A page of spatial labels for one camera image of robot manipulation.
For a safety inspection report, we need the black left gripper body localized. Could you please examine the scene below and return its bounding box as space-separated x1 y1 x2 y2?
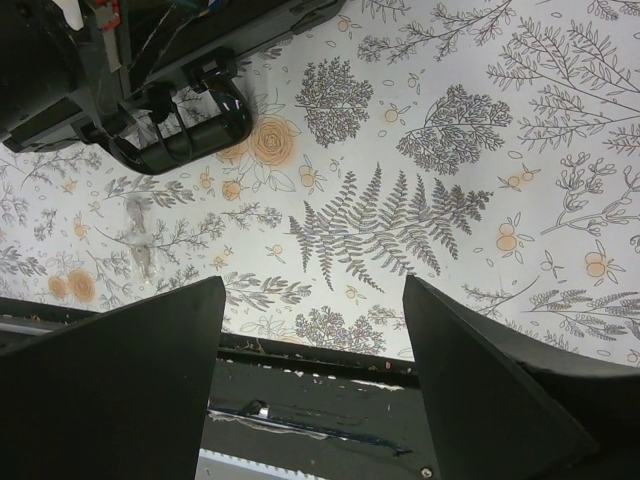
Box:
1 1 125 145

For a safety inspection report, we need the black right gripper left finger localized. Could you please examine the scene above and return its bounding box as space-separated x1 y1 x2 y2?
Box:
1 277 225 479

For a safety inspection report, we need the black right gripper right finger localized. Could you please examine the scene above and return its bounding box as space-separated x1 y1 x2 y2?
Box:
403 275 639 479

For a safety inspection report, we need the black poker set case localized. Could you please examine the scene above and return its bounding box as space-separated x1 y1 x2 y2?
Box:
0 0 351 176

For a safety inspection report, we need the small case key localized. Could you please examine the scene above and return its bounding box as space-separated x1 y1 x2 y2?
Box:
129 243 158 283
124 195 150 239

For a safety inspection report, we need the slotted cable duct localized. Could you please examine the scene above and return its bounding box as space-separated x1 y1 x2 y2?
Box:
194 449 313 480

